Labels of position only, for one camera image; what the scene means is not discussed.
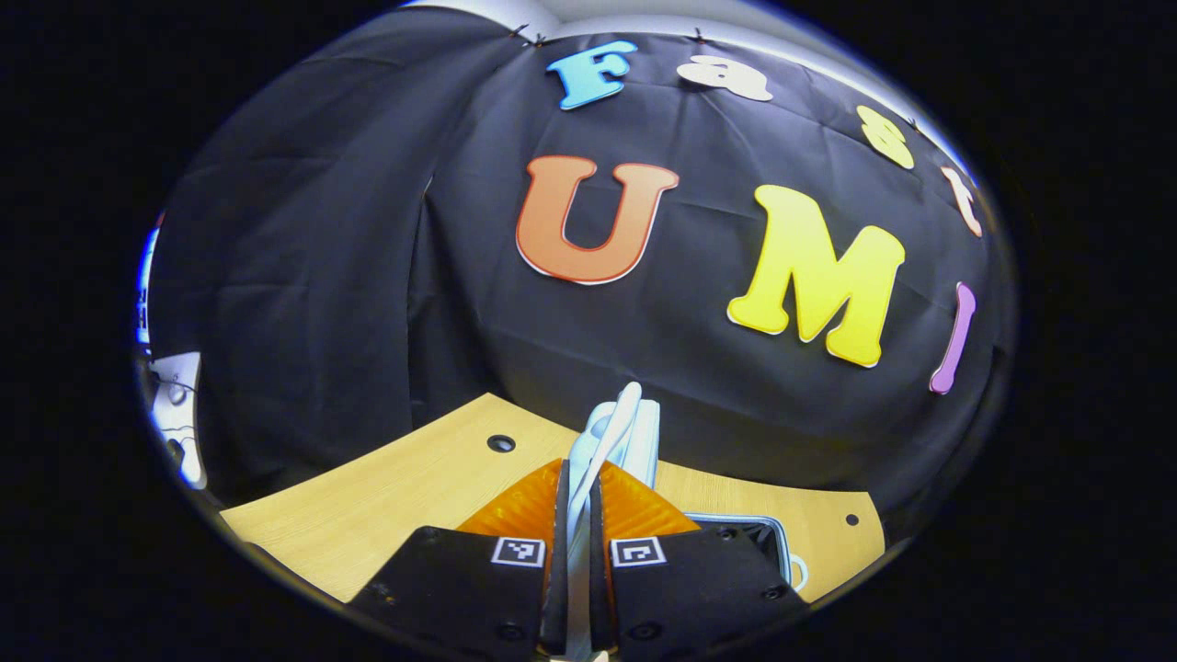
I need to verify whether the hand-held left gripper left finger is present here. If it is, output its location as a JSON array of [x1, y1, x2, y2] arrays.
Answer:
[[349, 458, 573, 658]]

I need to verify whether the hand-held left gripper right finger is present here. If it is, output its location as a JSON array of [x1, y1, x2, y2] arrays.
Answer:
[[587, 460, 812, 658]]

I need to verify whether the light blue suitcase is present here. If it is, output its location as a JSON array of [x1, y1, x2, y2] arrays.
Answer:
[[563, 382, 810, 662]]

